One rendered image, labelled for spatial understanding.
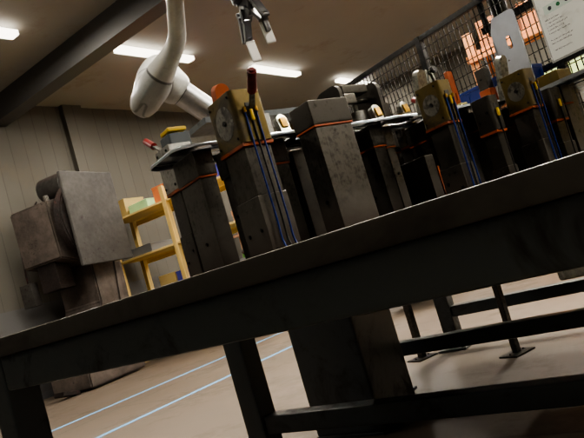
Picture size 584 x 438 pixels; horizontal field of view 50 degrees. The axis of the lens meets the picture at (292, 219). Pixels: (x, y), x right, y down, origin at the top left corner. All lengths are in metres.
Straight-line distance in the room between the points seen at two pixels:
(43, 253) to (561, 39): 6.04
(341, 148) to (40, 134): 7.68
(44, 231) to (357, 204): 6.19
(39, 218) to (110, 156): 2.33
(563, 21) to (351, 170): 1.42
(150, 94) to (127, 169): 7.35
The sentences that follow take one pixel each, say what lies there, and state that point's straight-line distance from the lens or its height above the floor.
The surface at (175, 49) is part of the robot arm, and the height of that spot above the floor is 1.48.
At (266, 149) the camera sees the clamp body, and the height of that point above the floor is 0.93.
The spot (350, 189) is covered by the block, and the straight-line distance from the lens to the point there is 1.47.
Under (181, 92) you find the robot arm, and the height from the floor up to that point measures 1.42.
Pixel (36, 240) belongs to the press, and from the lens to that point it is 7.55.
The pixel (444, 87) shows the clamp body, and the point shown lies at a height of 1.02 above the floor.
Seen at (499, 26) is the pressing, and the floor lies 1.30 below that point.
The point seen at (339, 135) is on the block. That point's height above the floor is 0.94.
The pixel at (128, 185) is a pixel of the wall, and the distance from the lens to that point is 9.52.
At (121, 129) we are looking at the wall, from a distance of 9.82.
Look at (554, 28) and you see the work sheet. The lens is 2.71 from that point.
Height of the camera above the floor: 0.67
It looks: 4 degrees up
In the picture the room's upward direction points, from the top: 16 degrees counter-clockwise
